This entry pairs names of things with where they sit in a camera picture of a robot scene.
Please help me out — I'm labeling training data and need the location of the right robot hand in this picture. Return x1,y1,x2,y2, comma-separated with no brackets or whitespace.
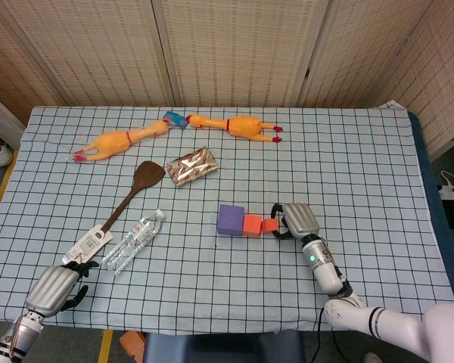
270,203,322,241

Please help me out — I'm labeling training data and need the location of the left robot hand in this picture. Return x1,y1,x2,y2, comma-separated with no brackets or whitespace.
24,259,99,318

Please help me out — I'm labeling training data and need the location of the large orange foam cube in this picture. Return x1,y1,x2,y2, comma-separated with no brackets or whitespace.
242,214,263,238

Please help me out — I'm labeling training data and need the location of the large purple foam cube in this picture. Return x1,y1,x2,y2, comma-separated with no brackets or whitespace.
216,203,246,238

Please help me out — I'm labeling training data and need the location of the white paper spatula label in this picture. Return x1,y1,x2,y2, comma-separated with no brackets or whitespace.
61,222,112,265

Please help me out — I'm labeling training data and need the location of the blue checkered tablecloth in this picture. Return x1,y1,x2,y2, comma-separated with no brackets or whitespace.
0,98,454,336

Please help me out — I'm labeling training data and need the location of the clear plastic water bottle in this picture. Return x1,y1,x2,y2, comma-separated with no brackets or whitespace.
101,209,166,276

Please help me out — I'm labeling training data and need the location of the orange block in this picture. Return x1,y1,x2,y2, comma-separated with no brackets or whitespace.
120,330,147,362

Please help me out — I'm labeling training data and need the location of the yellow rubber chicken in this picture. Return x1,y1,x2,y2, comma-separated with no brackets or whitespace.
188,114,285,144

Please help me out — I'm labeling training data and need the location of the gold foil snack packet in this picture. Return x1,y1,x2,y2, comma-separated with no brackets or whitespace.
166,147,219,188

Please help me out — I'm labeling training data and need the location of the dark wooden spatula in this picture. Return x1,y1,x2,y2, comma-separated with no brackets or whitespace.
100,160,166,234

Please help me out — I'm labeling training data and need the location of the rubber chicken in clear bag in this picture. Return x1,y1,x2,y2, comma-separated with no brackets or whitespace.
67,119,171,164

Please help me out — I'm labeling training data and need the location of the blue packaging header card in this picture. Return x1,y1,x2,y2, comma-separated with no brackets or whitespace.
162,110,190,130

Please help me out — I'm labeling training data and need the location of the woven folding screen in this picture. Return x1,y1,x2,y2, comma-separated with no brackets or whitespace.
0,0,454,160

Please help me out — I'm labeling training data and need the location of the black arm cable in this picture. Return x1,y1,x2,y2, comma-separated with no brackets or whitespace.
316,308,349,363

